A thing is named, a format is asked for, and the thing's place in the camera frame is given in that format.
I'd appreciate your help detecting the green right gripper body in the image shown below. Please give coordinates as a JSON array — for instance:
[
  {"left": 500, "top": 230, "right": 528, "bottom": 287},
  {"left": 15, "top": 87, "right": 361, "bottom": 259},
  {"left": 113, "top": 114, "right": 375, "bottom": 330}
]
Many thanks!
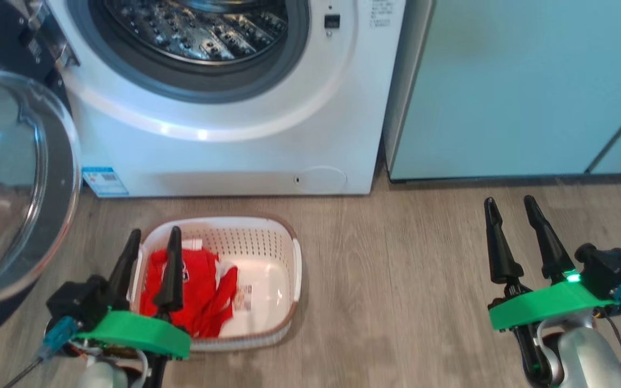
[{"left": 487, "top": 279, "right": 619, "bottom": 387}]

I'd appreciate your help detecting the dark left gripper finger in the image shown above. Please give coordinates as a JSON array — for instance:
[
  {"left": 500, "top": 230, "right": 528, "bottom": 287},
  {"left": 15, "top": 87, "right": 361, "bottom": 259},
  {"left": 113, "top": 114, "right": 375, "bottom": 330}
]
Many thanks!
[
  {"left": 153, "top": 226, "right": 184, "bottom": 318},
  {"left": 107, "top": 229, "right": 142, "bottom": 311}
]

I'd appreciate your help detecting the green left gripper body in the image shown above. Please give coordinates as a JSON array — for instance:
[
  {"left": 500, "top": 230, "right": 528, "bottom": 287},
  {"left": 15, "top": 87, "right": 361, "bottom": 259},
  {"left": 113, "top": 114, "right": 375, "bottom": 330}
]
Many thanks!
[{"left": 73, "top": 310, "right": 191, "bottom": 388}]

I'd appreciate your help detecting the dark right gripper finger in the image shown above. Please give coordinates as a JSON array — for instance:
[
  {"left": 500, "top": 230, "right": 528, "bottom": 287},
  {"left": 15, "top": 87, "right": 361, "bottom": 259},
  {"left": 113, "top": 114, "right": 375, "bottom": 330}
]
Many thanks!
[
  {"left": 484, "top": 197, "right": 526, "bottom": 286},
  {"left": 523, "top": 195, "right": 579, "bottom": 285}
]

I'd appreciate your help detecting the red jersey with number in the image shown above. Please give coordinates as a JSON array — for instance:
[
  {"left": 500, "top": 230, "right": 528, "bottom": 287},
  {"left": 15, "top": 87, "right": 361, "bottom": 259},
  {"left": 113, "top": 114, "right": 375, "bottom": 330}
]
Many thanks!
[{"left": 139, "top": 248, "right": 220, "bottom": 337}]

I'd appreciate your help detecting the plain red garment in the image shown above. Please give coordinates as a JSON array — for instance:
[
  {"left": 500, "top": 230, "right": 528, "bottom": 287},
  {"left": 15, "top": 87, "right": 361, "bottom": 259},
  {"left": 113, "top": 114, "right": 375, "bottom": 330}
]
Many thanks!
[{"left": 203, "top": 264, "right": 239, "bottom": 335}]

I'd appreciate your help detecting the washing machine glass door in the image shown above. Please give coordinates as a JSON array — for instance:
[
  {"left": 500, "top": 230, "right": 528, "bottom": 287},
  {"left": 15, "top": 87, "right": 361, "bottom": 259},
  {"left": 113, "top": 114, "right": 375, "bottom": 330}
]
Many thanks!
[{"left": 0, "top": 0, "right": 82, "bottom": 354}]

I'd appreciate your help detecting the white front-load washing machine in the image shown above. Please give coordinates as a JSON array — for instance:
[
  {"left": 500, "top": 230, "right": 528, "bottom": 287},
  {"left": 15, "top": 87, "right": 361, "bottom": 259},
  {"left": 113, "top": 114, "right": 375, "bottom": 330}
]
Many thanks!
[{"left": 41, "top": 0, "right": 407, "bottom": 197}]

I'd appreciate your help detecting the stainless steel washer drum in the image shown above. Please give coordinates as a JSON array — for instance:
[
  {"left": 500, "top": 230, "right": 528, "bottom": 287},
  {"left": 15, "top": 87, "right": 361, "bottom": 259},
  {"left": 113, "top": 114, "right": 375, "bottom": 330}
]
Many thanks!
[{"left": 103, "top": 0, "right": 289, "bottom": 65}]

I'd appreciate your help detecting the paper label inside basket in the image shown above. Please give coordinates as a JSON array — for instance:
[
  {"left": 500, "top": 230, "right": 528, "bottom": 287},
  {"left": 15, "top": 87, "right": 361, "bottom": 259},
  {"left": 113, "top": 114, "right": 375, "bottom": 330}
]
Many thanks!
[{"left": 235, "top": 285, "right": 253, "bottom": 312}]

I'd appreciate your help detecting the blue energy label sticker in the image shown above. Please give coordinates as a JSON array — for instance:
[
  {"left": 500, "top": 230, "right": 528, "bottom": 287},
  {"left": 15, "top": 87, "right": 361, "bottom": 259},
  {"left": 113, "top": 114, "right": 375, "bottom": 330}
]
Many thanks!
[{"left": 81, "top": 166, "right": 129, "bottom": 197}]

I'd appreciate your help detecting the white perforated laundry basket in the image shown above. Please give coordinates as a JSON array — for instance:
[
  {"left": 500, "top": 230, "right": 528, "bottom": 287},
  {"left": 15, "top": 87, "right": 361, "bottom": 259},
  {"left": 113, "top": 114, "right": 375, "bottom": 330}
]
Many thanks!
[{"left": 127, "top": 214, "right": 303, "bottom": 352}]

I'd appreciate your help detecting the teal cabinet with grey side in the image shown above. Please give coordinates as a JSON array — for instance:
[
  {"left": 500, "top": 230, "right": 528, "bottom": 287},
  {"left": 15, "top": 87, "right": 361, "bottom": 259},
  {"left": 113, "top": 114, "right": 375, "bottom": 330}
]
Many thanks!
[{"left": 383, "top": 0, "right": 621, "bottom": 182}]

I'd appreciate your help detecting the round white filter cover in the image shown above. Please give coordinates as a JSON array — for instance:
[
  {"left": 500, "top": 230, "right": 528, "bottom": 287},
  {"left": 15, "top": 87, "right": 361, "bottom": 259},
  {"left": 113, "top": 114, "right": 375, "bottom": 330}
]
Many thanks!
[{"left": 294, "top": 165, "right": 348, "bottom": 193}]

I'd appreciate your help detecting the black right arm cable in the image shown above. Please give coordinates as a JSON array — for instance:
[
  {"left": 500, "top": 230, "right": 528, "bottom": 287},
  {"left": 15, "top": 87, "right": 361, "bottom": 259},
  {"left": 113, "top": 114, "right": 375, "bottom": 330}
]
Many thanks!
[{"left": 602, "top": 314, "right": 621, "bottom": 368}]

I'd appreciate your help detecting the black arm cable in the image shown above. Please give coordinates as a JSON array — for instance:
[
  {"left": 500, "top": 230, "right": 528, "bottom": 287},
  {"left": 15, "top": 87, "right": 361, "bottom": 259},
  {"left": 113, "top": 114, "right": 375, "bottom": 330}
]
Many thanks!
[
  {"left": 2, "top": 356, "right": 48, "bottom": 388},
  {"left": 602, "top": 314, "right": 621, "bottom": 368}
]

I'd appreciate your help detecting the blue left camera connector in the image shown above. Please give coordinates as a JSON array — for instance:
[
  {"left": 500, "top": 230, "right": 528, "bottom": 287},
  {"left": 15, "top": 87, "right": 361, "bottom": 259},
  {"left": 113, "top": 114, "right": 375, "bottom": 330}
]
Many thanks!
[{"left": 40, "top": 317, "right": 80, "bottom": 361}]

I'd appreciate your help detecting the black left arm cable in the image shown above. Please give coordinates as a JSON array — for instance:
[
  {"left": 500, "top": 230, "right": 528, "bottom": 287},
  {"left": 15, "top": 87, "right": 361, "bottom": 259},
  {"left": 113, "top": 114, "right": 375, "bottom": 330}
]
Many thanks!
[{"left": 2, "top": 356, "right": 48, "bottom": 388}]

